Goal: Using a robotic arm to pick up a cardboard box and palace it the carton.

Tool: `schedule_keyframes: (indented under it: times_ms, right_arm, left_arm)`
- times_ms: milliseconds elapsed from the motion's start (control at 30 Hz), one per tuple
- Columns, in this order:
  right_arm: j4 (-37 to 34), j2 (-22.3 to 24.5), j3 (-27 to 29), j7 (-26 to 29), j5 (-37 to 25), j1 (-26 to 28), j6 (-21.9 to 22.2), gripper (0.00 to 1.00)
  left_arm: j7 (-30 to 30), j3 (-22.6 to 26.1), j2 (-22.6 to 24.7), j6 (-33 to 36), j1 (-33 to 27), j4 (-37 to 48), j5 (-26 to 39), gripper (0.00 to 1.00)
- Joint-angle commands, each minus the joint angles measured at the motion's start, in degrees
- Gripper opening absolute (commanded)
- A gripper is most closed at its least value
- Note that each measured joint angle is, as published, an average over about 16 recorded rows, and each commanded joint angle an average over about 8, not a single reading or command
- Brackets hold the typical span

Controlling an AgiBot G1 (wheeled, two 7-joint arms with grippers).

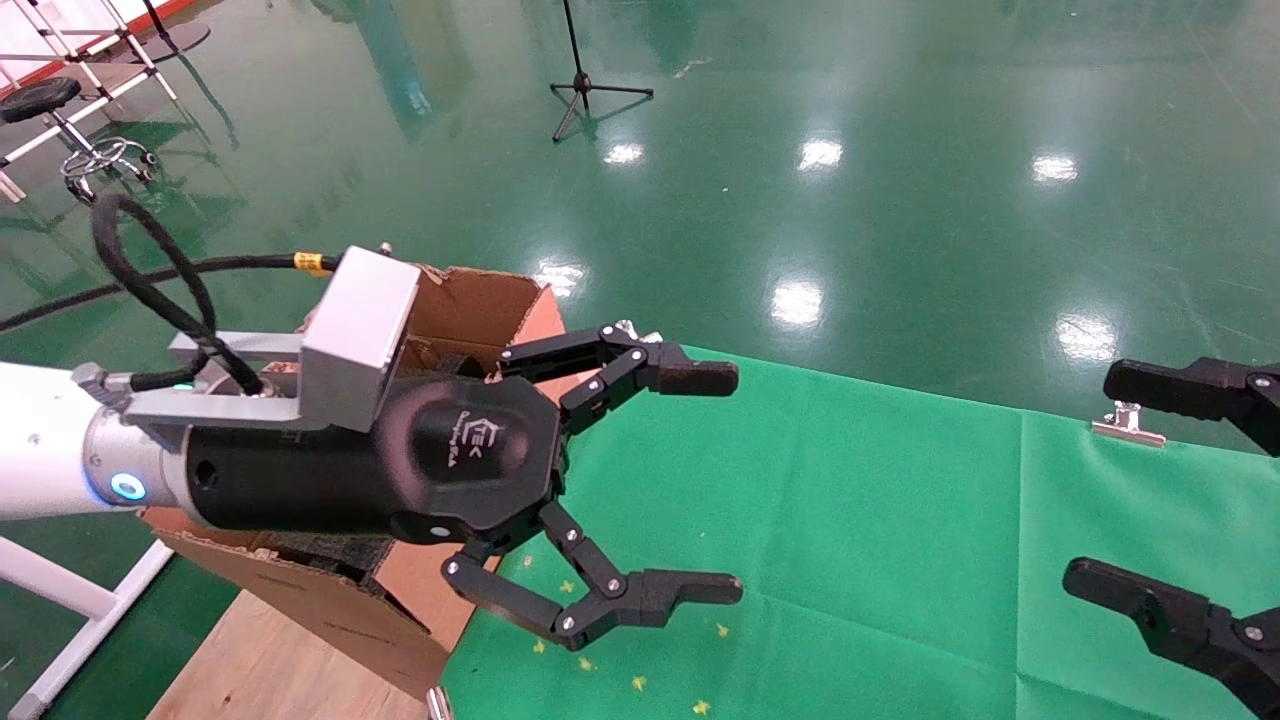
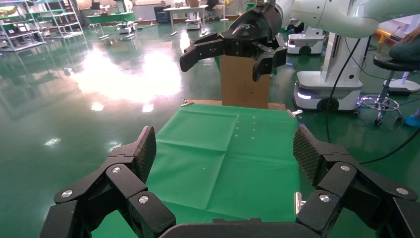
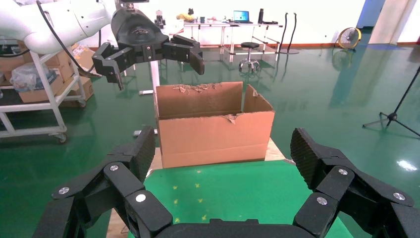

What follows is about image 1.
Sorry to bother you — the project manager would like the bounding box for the white pipe frame table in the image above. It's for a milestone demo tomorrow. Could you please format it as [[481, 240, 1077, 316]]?
[[0, 0, 183, 201]]

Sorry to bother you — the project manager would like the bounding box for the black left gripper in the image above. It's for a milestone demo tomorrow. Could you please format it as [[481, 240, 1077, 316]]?
[[185, 375, 744, 653]]

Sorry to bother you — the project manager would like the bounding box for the black round stool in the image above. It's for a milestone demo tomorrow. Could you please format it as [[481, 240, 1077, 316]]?
[[0, 77, 159, 206]]

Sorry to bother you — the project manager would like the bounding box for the large open cardboard carton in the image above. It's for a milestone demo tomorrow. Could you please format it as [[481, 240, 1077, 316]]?
[[140, 262, 571, 701]]

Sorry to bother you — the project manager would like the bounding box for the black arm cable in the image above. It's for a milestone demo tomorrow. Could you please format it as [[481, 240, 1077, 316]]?
[[0, 193, 346, 396]]

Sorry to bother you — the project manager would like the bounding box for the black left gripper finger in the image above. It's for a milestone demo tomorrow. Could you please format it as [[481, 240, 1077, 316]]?
[[498, 322, 741, 436]]

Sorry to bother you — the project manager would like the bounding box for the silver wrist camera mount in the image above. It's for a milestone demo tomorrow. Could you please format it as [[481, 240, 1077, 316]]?
[[125, 245, 421, 433]]

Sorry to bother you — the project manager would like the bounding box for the black pole stand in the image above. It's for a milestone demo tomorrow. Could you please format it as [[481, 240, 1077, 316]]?
[[95, 0, 213, 63]]

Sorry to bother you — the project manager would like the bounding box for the black tripod stand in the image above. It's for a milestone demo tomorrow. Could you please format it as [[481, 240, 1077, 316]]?
[[550, 0, 656, 143]]

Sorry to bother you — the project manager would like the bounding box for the white pipe floor frame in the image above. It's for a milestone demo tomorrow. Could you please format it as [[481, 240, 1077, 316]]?
[[0, 535, 178, 719]]

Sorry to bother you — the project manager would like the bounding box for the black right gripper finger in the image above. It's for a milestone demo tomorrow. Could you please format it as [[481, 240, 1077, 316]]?
[[1063, 557, 1280, 720], [1103, 357, 1280, 459]]

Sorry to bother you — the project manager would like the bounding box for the green table cloth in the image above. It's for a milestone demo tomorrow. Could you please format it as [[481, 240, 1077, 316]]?
[[440, 342, 1280, 720]]

